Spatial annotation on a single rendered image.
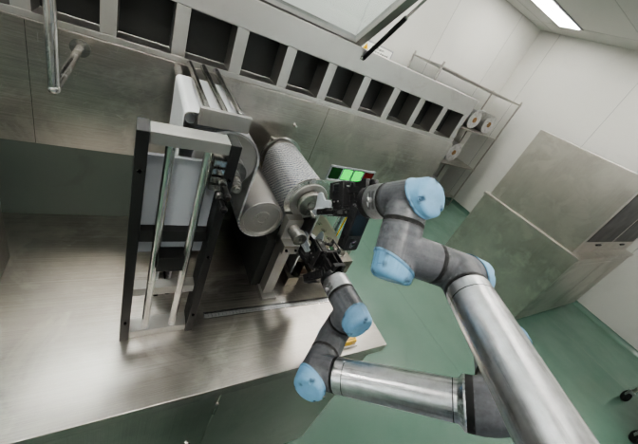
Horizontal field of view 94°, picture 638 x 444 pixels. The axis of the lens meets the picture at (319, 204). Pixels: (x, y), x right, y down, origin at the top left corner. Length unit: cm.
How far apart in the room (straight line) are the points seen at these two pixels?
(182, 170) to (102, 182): 56
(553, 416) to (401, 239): 27
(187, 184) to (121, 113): 45
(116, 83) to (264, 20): 43
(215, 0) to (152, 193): 54
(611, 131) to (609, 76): 70
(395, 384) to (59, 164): 103
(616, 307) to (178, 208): 495
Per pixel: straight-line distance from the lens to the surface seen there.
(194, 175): 60
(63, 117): 104
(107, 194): 116
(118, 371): 86
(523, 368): 47
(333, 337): 82
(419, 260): 54
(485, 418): 69
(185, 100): 71
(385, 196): 58
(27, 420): 85
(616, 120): 523
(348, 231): 68
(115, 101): 101
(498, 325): 50
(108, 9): 96
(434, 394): 70
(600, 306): 517
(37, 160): 112
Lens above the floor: 166
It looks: 29 degrees down
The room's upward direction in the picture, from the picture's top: 25 degrees clockwise
